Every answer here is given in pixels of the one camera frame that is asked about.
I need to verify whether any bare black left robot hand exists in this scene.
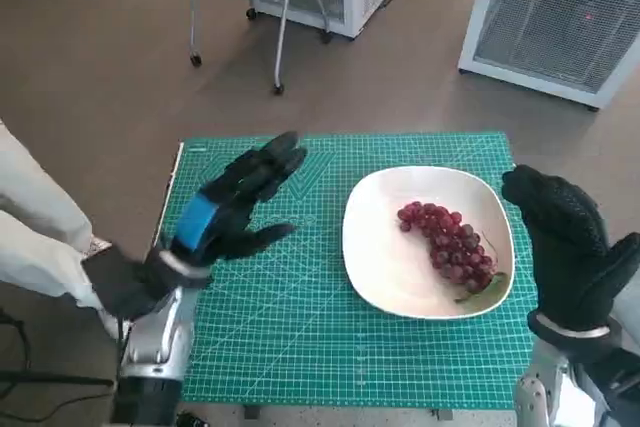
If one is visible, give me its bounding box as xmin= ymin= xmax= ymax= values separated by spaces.
xmin=167 ymin=130 xmax=309 ymax=283

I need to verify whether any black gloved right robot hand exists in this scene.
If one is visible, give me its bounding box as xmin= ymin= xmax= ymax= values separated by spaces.
xmin=501 ymin=164 xmax=640 ymax=334

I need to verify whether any red toy grape bunch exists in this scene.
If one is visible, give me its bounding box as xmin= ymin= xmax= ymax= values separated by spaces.
xmin=397 ymin=200 xmax=512 ymax=305

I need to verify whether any white rounded square plate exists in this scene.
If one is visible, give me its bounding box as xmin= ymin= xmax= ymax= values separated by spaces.
xmin=341 ymin=165 xmax=517 ymax=321

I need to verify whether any green cutting mat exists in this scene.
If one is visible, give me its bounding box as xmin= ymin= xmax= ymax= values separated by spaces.
xmin=152 ymin=131 xmax=534 ymax=406

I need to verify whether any white mesh cabinet, red light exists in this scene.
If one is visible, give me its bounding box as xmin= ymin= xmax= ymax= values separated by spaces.
xmin=457 ymin=0 xmax=640 ymax=113

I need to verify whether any black stand bar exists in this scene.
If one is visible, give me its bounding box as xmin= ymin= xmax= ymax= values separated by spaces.
xmin=0 ymin=370 xmax=117 ymax=389

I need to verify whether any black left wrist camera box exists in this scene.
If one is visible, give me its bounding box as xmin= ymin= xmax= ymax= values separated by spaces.
xmin=79 ymin=245 xmax=169 ymax=321

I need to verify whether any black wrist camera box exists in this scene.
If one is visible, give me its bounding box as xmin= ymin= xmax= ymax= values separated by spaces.
xmin=79 ymin=245 xmax=169 ymax=321
xmin=569 ymin=334 xmax=640 ymax=427

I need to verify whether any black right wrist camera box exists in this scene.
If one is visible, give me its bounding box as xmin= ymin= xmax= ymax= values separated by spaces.
xmin=569 ymin=334 xmax=640 ymax=427

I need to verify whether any black floor cable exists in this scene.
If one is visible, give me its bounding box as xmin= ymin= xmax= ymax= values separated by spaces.
xmin=0 ymin=310 xmax=32 ymax=376

